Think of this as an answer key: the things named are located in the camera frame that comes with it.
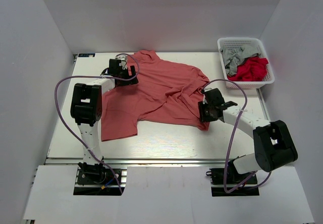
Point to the blue table label sticker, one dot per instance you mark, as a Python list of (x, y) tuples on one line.
[(86, 55)]

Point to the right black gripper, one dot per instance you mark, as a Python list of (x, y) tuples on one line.
[(203, 117)]

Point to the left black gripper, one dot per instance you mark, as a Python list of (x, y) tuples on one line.
[(133, 81)]

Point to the bright red t-shirt in basket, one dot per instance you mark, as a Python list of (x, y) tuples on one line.
[(254, 69)]

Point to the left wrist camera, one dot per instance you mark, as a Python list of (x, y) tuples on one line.
[(123, 57)]

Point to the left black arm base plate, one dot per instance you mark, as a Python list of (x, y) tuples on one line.
[(94, 185)]

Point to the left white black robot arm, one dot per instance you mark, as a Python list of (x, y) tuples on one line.
[(86, 110)]

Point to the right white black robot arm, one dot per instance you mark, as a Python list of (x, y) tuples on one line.
[(272, 141)]

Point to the grey t-shirt in basket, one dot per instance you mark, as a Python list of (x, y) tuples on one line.
[(234, 57)]

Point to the salmon red t-shirt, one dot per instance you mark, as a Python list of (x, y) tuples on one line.
[(166, 92)]

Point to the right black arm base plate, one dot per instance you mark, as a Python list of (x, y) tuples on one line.
[(216, 176)]

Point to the white plastic laundry basket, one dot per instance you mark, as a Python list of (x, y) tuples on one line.
[(235, 42)]

